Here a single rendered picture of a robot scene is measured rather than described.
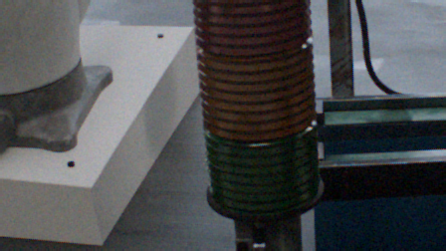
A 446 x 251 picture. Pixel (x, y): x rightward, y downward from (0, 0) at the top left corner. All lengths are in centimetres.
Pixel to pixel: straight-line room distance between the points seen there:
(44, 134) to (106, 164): 8
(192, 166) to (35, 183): 22
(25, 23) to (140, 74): 22
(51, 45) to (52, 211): 17
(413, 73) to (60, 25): 53
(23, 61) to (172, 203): 22
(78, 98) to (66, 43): 7
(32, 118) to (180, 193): 18
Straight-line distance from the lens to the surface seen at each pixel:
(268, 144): 48
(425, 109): 90
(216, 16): 46
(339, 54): 106
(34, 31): 96
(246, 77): 47
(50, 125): 99
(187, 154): 110
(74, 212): 94
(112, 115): 104
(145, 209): 100
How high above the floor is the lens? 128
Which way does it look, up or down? 24 degrees down
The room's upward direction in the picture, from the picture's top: 4 degrees counter-clockwise
